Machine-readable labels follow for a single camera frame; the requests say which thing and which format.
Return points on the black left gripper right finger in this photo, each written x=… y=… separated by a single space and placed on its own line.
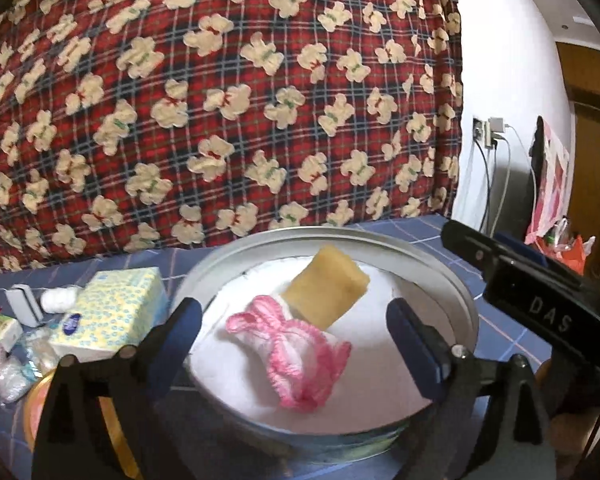
x=513 y=439

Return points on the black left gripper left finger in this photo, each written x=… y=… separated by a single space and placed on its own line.
x=73 y=440

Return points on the clear bag with cotton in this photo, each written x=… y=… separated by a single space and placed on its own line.
x=16 y=380

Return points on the cotton swab plastic bag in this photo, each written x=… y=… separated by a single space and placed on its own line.
x=41 y=358

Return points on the green white tissue pack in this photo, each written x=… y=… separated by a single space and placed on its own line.
x=10 y=332

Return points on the white gauze roll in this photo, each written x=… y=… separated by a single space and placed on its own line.
x=60 y=299

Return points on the white sponge block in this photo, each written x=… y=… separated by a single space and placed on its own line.
x=24 y=305

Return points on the pink white crochet cloth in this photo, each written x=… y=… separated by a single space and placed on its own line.
x=302 y=362

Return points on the yellow sponge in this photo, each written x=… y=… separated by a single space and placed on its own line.
x=327 y=288

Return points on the person right hand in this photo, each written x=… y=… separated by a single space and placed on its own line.
x=575 y=434

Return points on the orange plastic bag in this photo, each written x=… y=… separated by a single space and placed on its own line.
x=573 y=256

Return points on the blue checked tablecloth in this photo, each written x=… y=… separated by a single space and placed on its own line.
x=210 y=448

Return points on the pink white hanging bag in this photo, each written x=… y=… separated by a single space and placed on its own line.
x=549 y=164

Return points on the yellow patterned tissue box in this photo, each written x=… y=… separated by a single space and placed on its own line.
x=116 y=308

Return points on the round silver metal tin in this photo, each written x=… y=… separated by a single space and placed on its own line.
x=376 y=397

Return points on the wooden door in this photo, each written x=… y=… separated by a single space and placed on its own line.
x=581 y=71

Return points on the red plaid teddy bear blanket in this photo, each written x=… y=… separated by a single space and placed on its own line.
x=128 y=125

